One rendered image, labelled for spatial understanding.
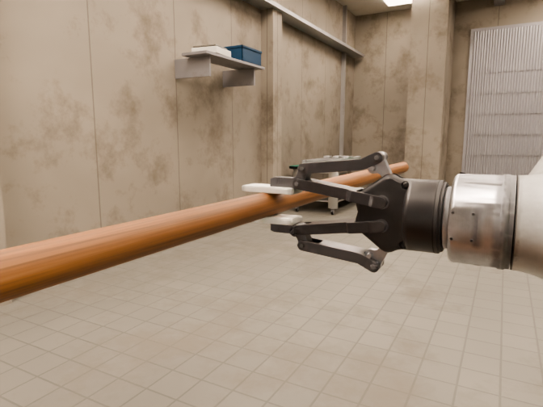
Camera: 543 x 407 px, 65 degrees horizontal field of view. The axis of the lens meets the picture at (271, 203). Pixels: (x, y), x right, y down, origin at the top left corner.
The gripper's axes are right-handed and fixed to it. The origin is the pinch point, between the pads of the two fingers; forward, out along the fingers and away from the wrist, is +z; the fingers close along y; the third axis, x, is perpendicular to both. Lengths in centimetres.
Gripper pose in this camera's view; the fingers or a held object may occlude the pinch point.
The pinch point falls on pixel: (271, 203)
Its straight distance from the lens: 52.6
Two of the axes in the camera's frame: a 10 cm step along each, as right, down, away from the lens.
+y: 0.0, 9.9, 1.5
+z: -8.8, -0.7, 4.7
